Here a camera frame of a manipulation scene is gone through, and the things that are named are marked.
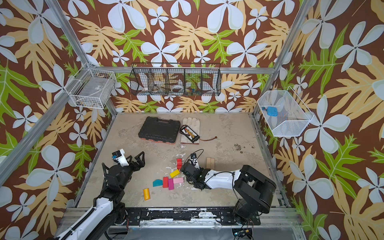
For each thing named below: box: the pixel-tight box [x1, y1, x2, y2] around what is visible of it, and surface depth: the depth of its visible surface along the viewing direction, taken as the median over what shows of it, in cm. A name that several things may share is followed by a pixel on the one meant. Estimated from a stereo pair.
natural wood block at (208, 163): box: [206, 157, 211, 169], surface depth 95 cm
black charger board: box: [180, 125, 200, 144], surface depth 107 cm
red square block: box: [162, 176, 169, 188], surface depth 87 cm
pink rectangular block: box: [173, 177, 184, 184], surface depth 86 cm
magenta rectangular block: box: [168, 178, 174, 191], surface depth 86 cm
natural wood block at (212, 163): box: [210, 157, 215, 170], surface depth 95 cm
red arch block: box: [176, 158, 183, 170], surface depth 95 cm
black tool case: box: [138, 116, 181, 144], surface depth 107 cm
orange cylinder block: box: [143, 188, 151, 201], surface depth 83 cm
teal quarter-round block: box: [152, 179, 163, 187], surface depth 88 cm
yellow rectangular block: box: [169, 169, 180, 179], surface depth 90 cm
